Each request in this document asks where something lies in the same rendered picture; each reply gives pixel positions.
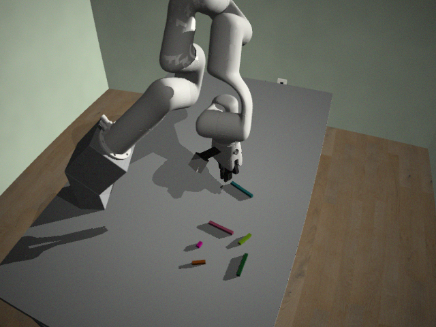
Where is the turquoise rod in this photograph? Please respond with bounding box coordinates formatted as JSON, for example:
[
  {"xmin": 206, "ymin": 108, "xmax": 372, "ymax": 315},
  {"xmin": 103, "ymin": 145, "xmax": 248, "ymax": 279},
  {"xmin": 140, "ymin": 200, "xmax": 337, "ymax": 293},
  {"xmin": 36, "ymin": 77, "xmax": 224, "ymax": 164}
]
[{"xmin": 231, "ymin": 181, "xmax": 253, "ymax": 198}]

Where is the lime green rod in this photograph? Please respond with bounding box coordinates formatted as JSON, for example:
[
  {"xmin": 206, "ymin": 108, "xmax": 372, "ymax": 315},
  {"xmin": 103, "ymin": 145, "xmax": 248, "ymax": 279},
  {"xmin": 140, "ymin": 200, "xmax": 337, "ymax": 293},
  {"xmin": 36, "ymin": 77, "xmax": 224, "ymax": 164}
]
[{"xmin": 238, "ymin": 233, "xmax": 251, "ymax": 245}]

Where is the dark green rod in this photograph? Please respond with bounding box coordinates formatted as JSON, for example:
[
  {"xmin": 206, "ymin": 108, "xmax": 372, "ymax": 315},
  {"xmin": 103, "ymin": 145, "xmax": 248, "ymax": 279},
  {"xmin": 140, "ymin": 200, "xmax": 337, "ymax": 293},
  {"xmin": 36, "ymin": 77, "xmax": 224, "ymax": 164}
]
[{"xmin": 236, "ymin": 253, "xmax": 248, "ymax": 276}]

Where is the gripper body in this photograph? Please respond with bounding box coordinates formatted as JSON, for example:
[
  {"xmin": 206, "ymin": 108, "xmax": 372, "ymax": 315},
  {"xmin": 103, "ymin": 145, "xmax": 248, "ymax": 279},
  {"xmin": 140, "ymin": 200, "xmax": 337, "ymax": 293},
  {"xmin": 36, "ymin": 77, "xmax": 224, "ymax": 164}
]
[{"xmin": 212, "ymin": 138, "xmax": 242, "ymax": 171}]

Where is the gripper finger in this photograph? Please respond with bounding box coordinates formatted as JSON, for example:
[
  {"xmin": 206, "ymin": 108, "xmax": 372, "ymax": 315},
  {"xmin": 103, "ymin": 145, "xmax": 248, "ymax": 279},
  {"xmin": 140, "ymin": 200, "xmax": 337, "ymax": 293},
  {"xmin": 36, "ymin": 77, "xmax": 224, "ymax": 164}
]
[
  {"xmin": 218, "ymin": 162, "xmax": 225, "ymax": 179},
  {"xmin": 223, "ymin": 160, "xmax": 239, "ymax": 182}
]

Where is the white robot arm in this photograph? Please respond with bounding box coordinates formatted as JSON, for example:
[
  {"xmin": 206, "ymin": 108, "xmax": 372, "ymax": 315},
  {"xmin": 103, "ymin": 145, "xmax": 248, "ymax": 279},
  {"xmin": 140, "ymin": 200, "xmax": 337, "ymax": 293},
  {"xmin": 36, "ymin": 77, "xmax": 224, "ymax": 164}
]
[{"xmin": 98, "ymin": 0, "xmax": 253, "ymax": 160}]

